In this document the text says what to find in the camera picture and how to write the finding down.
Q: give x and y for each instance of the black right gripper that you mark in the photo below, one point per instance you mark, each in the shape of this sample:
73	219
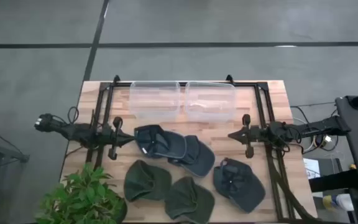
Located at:
248	135

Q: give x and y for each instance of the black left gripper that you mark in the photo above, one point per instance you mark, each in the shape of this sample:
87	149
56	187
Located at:
115	140

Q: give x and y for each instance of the dark blue cap white label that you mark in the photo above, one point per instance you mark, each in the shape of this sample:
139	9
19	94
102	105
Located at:
154	140

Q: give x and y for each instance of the dark blue baseball cap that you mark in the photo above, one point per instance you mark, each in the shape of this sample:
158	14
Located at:
201	158
241	186

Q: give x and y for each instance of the clear plastic storage bin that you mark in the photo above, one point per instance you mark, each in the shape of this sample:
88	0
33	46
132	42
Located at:
210	101
154	99

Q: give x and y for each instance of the dark green baseball cap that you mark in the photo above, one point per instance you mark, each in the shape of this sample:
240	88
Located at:
145	182
188	200

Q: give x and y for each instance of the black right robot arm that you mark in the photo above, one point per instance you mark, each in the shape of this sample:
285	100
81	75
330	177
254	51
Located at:
306	129

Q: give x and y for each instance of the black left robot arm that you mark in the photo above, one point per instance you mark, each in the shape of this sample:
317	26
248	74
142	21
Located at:
73	132

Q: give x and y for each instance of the black plant pot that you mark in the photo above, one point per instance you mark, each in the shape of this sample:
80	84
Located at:
122	211

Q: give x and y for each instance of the green leafy plant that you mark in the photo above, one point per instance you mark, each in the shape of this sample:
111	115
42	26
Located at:
79	196

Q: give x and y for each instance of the white printed paper sheet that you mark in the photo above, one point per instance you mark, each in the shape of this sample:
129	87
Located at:
311	168

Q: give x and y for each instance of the black power adapter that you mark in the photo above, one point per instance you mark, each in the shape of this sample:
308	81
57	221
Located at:
320	141

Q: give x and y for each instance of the small yellow knob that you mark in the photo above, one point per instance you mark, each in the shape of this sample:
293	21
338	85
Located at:
353	167

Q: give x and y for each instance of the grey metal stand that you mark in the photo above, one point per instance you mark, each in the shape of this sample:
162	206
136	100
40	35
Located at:
5	153

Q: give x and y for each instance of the white bottle yellow cap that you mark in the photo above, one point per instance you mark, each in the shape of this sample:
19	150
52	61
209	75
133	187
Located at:
342	202

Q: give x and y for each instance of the black aluminium table frame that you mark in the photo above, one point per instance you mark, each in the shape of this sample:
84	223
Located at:
121	84

